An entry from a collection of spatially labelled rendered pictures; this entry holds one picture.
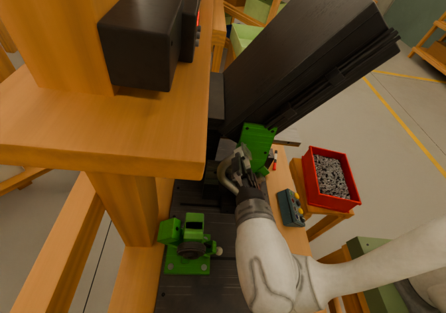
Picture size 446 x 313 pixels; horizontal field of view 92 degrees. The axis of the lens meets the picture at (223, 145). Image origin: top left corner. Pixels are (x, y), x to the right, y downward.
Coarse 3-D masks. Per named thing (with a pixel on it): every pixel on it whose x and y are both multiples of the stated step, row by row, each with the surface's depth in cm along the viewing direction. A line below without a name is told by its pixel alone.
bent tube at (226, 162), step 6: (246, 150) 72; (228, 156) 72; (234, 156) 71; (222, 162) 73; (228, 162) 72; (222, 168) 73; (222, 174) 75; (222, 180) 77; (228, 180) 79; (228, 186) 79; (234, 186) 80; (234, 192) 81
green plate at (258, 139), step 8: (248, 128) 70; (256, 128) 70; (264, 128) 70; (240, 136) 72; (248, 136) 72; (256, 136) 72; (264, 136) 72; (272, 136) 72; (240, 144) 73; (248, 144) 73; (256, 144) 74; (264, 144) 74; (256, 152) 76; (264, 152) 76; (256, 160) 78; (264, 160) 78; (256, 168) 80
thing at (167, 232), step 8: (160, 224) 59; (168, 224) 58; (176, 224) 57; (160, 232) 58; (168, 232) 56; (176, 232) 56; (160, 240) 56; (168, 240) 56; (176, 240) 56; (208, 240) 73; (208, 248) 69; (208, 256) 70
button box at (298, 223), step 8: (280, 192) 96; (288, 192) 93; (280, 200) 94; (288, 200) 91; (296, 200) 93; (280, 208) 92; (288, 208) 89; (296, 208) 90; (288, 216) 88; (288, 224) 87; (296, 224) 87; (304, 224) 88
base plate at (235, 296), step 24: (192, 192) 91; (264, 192) 97; (216, 216) 86; (216, 240) 80; (216, 264) 75; (168, 288) 68; (192, 288) 69; (216, 288) 70; (240, 288) 71; (168, 312) 64; (192, 312) 65; (216, 312) 66; (240, 312) 67
